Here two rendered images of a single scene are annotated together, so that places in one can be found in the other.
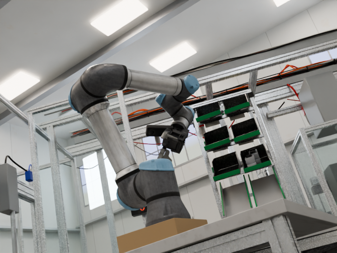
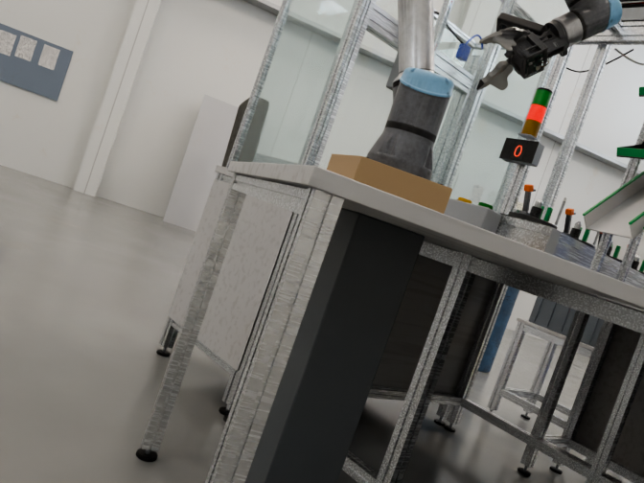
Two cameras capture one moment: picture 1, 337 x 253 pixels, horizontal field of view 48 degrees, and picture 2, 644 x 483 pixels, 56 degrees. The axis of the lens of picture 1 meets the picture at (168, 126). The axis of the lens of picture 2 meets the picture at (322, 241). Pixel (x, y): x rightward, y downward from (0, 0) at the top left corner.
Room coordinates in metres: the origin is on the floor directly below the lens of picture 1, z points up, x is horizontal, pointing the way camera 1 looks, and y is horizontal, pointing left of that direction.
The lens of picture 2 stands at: (0.25, -0.82, 0.79)
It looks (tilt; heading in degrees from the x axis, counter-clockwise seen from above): 2 degrees down; 46
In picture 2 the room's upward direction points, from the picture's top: 19 degrees clockwise
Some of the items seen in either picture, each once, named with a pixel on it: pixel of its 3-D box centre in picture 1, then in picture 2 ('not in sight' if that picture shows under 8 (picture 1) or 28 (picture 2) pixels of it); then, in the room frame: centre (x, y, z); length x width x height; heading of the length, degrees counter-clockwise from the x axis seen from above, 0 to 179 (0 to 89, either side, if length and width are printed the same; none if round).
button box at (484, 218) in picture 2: not in sight; (460, 213); (1.65, 0.15, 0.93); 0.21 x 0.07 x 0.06; 87
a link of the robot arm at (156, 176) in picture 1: (157, 178); (421, 101); (1.27, 0.08, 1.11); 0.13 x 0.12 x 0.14; 41
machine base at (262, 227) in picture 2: not in sight; (341, 306); (2.36, 1.10, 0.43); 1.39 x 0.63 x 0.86; 177
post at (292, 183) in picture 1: (281, 155); not in sight; (2.91, -0.80, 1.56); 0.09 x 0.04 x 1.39; 87
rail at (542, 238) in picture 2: not in sight; (421, 210); (1.72, 0.33, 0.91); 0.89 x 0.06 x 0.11; 87
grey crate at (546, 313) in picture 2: not in sight; (596, 325); (3.93, 0.57, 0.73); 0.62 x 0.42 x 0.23; 87
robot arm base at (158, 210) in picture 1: (166, 211); (403, 150); (1.26, 0.08, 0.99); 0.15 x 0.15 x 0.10
